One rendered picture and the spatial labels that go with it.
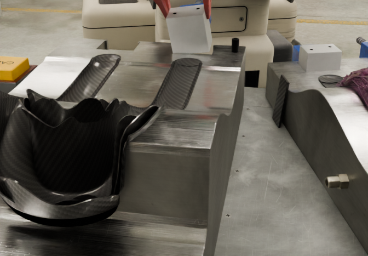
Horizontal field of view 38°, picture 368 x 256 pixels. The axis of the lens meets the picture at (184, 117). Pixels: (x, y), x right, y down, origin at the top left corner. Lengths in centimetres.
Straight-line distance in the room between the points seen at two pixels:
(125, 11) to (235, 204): 81
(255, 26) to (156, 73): 45
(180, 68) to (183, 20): 6
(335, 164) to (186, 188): 21
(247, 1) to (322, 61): 32
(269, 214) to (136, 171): 19
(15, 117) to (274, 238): 27
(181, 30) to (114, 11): 61
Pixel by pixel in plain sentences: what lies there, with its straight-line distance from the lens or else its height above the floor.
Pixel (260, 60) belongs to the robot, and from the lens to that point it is 106.
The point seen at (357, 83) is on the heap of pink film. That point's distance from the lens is 61.
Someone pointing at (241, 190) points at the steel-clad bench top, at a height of 80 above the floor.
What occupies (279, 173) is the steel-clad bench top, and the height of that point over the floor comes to 80.
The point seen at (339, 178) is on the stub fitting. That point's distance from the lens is 54.
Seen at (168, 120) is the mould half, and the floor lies 93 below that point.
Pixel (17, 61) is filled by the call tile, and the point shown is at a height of 84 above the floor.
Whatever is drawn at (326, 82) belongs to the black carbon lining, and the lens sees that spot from 75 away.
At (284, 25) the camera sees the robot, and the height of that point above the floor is 75.
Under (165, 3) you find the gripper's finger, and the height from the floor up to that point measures 96.
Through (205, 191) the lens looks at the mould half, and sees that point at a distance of 41.
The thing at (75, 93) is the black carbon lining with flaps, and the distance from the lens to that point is 64.
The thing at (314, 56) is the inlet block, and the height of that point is 88.
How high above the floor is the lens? 112
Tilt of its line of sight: 26 degrees down
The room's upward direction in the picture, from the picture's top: 1 degrees counter-clockwise
